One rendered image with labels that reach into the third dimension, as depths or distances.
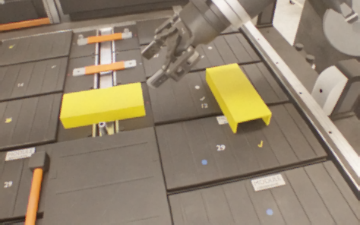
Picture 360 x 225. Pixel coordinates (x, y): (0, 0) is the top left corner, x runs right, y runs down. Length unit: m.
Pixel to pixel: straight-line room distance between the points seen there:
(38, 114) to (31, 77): 0.14
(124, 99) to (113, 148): 0.11
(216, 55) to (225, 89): 0.16
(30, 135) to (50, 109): 0.07
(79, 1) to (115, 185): 0.64
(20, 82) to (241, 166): 0.53
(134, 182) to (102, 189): 0.05
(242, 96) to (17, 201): 0.42
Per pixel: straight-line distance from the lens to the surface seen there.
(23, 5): 0.98
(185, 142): 0.49
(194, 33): 0.46
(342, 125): 0.79
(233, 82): 0.56
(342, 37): 0.49
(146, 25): 0.84
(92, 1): 0.94
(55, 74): 0.71
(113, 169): 0.47
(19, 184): 0.52
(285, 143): 0.52
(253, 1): 0.45
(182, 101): 0.56
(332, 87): 0.71
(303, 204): 0.46
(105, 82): 0.67
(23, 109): 0.65
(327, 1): 0.47
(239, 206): 0.43
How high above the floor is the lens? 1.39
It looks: 44 degrees down
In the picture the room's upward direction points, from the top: 2 degrees counter-clockwise
